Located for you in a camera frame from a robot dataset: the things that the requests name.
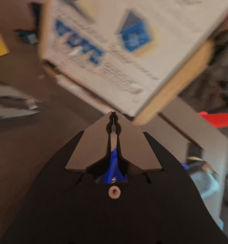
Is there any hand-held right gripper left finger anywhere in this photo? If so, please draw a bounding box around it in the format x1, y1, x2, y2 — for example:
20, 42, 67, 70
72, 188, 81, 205
65, 111, 114, 177

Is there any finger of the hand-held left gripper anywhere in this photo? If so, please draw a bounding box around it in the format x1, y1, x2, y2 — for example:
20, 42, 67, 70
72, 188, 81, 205
0, 82, 33, 104
0, 105, 41, 120

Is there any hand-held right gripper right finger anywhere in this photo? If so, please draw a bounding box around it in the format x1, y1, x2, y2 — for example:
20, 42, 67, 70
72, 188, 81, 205
114, 111, 162, 176

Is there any blue plastic bin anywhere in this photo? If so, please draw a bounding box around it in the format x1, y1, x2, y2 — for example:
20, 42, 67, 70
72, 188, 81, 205
96, 147, 190, 184

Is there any small black box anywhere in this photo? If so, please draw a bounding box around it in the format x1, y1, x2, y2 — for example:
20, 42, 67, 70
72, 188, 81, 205
15, 29, 39, 44

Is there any white stand base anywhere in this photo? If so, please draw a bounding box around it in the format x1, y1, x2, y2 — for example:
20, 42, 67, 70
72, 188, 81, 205
158, 97, 228, 210

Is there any clear plastic bag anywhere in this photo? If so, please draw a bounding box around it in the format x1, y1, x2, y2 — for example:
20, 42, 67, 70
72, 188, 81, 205
188, 158, 224, 202

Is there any red plastic bin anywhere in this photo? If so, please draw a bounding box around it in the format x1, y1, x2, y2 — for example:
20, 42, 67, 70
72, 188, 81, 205
198, 111, 228, 128

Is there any printed instruction sheet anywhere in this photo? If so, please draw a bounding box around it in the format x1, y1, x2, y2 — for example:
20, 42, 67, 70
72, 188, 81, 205
41, 0, 228, 117

